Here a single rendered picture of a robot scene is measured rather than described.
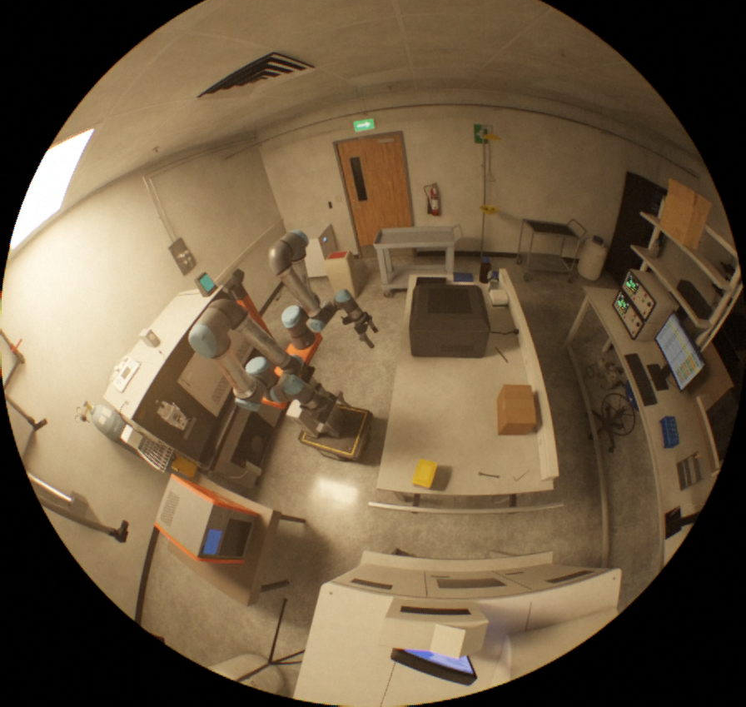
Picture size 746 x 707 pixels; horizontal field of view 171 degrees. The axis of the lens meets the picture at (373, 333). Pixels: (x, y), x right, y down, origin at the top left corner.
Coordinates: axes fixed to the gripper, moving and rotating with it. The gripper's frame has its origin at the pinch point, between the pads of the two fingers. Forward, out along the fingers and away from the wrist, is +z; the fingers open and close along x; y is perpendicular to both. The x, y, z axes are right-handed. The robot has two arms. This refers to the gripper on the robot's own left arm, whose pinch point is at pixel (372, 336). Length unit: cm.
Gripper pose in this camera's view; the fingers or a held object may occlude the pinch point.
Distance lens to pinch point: 138.0
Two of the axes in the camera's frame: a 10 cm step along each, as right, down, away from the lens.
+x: 1.7, -6.3, 7.6
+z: 5.2, 7.1, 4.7
